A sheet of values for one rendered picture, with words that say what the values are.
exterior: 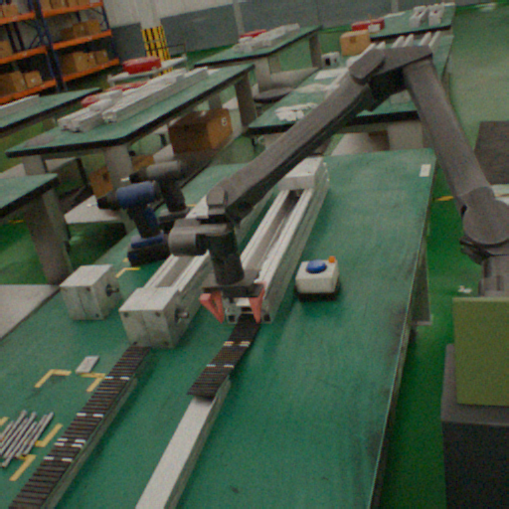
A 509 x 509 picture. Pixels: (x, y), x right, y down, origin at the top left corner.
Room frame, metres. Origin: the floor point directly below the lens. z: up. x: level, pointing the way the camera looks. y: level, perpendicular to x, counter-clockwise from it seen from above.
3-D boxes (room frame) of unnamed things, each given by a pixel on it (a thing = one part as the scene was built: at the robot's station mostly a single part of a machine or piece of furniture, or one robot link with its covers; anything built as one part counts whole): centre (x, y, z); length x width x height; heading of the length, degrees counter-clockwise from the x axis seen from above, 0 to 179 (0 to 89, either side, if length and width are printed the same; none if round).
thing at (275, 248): (1.42, -0.10, 0.82); 0.80 x 0.10 x 0.09; 160
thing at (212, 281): (1.00, 0.06, 0.93); 0.10 x 0.07 x 0.07; 69
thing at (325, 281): (1.11, -0.12, 0.81); 0.10 x 0.08 x 0.06; 70
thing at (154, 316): (1.06, 0.22, 0.83); 0.12 x 0.09 x 0.10; 70
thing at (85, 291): (1.25, 0.39, 0.83); 0.11 x 0.10 x 0.10; 69
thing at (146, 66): (6.48, 0.68, 0.50); 1.03 x 0.55 x 1.01; 161
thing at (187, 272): (1.48, 0.08, 0.82); 0.80 x 0.10 x 0.09; 160
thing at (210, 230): (1.00, 0.06, 1.00); 0.07 x 0.06 x 0.07; 67
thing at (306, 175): (1.65, -0.19, 0.87); 0.16 x 0.11 x 0.07; 160
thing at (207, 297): (1.01, 0.08, 0.86); 0.07 x 0.07 x 0.09; 69
